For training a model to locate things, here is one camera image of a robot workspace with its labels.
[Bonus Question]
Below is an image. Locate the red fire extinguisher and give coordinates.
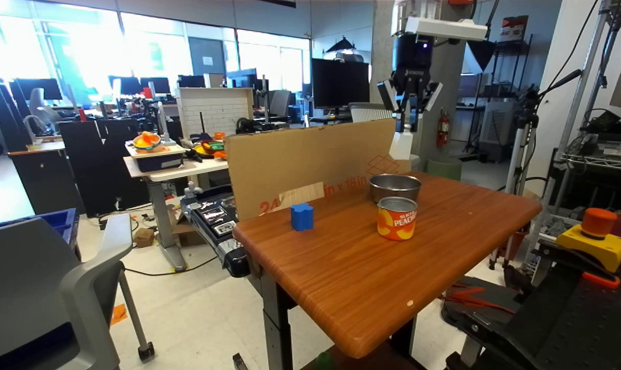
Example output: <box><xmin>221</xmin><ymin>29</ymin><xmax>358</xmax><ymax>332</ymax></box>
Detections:
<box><xmin>437</xmin><ymin>110</ymin><xmax>451</xmax><ymax>147</ymax></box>

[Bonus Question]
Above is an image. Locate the brown cardboard sheet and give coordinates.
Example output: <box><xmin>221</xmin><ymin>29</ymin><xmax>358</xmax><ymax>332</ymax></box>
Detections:
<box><xmin>227</xmin><ymin>119</ymin><xmax>412</xmax><ymax>219</ymax></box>

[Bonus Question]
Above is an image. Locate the camera tripod stand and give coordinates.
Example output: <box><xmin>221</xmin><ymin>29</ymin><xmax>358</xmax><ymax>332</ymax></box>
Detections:
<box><xmin>487</xmin><ymin>70</ymin><xmax>584</xmax><ymax>269</ymax></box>

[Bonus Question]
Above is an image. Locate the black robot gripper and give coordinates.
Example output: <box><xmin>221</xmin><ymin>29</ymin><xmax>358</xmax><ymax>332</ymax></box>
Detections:
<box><xmin>379</xmin><ymin>32</ymin><xmax>438</xmax><ymax>134</ymax></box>

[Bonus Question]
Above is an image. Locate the white side table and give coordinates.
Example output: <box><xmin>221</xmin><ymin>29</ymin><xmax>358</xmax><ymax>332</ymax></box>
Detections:
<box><xmin>123</xmin><ymin>156</ymin><xmax>228</xmax><ymax>270</ymax></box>

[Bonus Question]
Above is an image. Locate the black tray with fruit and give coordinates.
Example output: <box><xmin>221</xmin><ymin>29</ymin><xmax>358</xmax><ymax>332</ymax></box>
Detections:
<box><xmin>126</xmin><ymin>131</ymin><xmax>186</xmax><ymax>173</ymax></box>

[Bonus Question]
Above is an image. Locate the metal pot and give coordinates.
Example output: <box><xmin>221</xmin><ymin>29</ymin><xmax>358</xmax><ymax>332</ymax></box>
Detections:
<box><xmin>370</xmin><ymin>173</ymin><xmax>422</xmax><ymax>201</ymax></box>

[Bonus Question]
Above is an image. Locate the black computer monitor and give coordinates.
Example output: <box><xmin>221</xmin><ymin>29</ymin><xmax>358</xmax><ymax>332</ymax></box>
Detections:
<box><xmin>311</xmin><ymin>59</ymin><xmax>370</xmax><ymax>106</ymax></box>

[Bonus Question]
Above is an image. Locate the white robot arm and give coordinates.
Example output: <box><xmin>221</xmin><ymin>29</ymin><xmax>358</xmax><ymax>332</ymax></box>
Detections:
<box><xmin>379</xmin><ymin>0</ymin><xmax>487</xmax><ymax>134</ymax></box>

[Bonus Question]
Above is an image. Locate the yellow emergency stop button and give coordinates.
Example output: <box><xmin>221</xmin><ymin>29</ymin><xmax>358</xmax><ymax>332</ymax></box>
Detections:
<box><xmin>558</xmin><ymin>207</ymin><xmax>621</xmax><ymax>273</ymax></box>

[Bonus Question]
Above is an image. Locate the grey office chair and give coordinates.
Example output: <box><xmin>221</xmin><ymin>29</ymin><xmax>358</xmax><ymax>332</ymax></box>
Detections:
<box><xmin>0</xmin><ymin>214</ymin><xmax>155</xmax><ymax>370</ymax></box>

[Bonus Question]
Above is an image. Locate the orange food can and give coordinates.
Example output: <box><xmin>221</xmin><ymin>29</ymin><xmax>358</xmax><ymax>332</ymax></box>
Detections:
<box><xmin>377</xmin><ymin>195</ymin><xmax>417</xmax><ymax>240</ymax></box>

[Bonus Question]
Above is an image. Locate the wooden desk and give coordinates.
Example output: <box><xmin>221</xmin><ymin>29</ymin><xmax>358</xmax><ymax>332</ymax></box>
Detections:
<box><xmin>234</xmin><ymin>174</ymin><xmax>541</xmax><ymax>370</ymax></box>

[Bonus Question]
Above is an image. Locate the blue cube block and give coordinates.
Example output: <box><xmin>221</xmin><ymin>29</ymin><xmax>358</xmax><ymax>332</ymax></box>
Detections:
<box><xmin>291</xmin><ymin>204</ymin><xmax>314</xmax><ymax>229</ymax></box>

